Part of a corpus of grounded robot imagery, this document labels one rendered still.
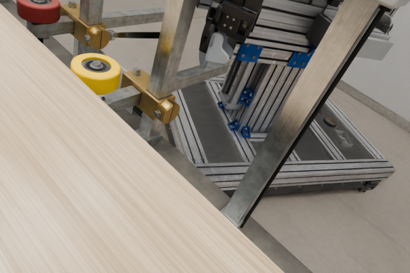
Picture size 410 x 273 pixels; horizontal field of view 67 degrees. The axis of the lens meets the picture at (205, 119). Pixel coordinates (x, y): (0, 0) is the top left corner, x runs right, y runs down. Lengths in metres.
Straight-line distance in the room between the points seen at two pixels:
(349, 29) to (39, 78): 0.43
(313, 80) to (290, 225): 1.32
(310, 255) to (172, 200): 1.33
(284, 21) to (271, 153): 0.68
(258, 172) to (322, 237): 1.26
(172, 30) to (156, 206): 0.31
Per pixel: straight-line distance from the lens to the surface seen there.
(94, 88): 0.53
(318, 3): 1.14
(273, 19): 1.07
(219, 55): 0.61
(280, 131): 0.47
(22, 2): 0.74
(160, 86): 0.60
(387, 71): 3.18
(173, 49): 0.57
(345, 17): 0.40
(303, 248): 1.65
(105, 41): 0.77
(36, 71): 0.54
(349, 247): 1.83
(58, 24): 0.78
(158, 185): 0.38
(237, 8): 0.56
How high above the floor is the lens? 1.20
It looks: 37 degrees down
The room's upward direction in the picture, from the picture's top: 21 degrees clockwise
